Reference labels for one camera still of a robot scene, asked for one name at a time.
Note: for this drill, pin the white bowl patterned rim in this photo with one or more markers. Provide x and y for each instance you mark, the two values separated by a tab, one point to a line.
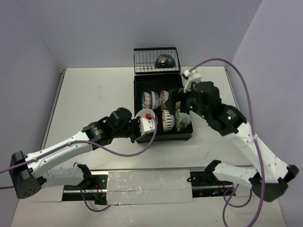
168	120

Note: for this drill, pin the black aluminium mounting rail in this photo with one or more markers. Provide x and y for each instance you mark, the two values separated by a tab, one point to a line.
98	189

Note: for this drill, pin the dark blue patterned bowl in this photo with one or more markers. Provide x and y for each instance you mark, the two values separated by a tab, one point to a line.
146	102

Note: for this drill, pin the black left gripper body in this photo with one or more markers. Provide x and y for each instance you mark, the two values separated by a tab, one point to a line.
135	130

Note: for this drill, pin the brown bowl cream inside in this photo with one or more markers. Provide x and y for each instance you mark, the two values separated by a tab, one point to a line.
165	61

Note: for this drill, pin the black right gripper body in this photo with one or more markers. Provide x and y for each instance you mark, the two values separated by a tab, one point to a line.
188	100

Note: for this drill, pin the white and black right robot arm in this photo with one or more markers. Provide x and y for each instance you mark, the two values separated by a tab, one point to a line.
269	177

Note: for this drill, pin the black wire plate rack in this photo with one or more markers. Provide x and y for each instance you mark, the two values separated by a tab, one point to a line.
144	59

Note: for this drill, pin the blue and white floral bowl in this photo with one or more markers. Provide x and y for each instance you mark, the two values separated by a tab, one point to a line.
156	101

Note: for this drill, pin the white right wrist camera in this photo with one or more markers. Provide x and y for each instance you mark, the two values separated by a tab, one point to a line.
190	76

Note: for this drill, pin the pale green bowl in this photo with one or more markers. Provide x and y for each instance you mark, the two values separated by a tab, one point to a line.
182	120

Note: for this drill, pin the white bowl brown outside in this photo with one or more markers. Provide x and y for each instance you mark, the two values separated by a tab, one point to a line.
146	112

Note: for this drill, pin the silver taped cover plate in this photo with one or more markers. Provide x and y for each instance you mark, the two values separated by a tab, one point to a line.
148	187

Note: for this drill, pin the black bowl tan outside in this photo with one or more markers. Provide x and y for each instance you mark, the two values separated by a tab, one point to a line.
178	105

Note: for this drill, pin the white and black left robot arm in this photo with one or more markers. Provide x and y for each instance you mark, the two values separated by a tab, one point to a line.
38	170

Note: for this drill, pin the red lattice patterned bowl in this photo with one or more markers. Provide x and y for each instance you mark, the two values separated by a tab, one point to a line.
164	95

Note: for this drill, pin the black dish rack tray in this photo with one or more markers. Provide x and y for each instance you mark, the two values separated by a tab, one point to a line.
157	83

